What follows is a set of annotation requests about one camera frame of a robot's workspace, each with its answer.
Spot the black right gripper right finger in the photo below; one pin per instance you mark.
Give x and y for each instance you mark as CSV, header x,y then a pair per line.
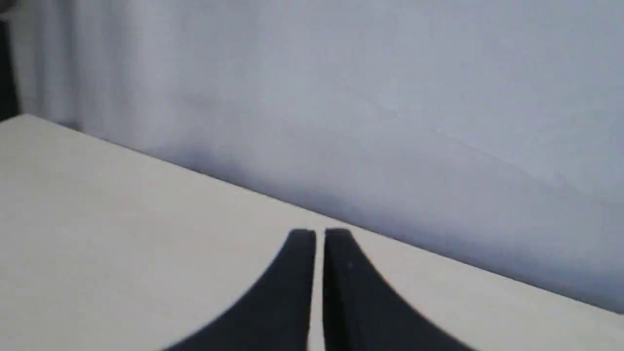
x,y
362,312

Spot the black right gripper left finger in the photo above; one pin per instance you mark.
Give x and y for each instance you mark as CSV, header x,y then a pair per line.
x,y
274,313

